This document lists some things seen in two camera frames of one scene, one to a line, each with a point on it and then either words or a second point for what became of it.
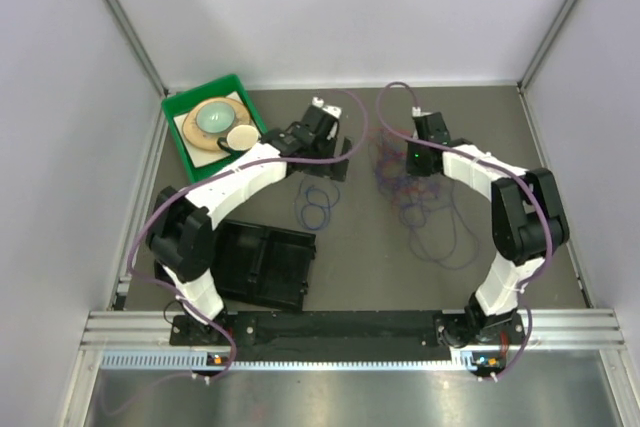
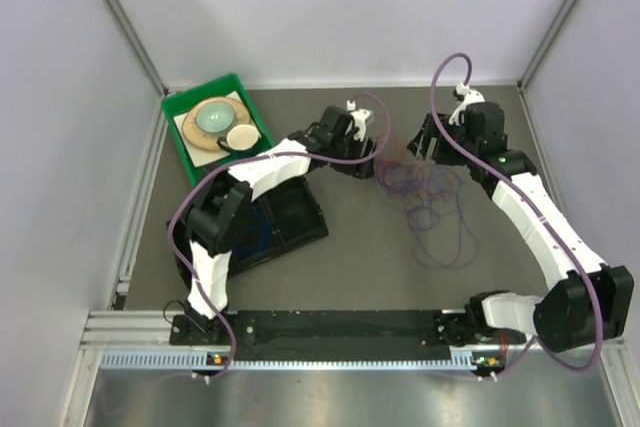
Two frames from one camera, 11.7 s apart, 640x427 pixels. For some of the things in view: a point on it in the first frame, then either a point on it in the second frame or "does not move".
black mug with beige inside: (240, 138) does not move
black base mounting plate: (350, 336) does not move
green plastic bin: (197, 94) does not move
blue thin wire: (312, 207) to (264, 239)
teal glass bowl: (215, 117) does not move
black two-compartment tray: (262, 265) to (279, 220)
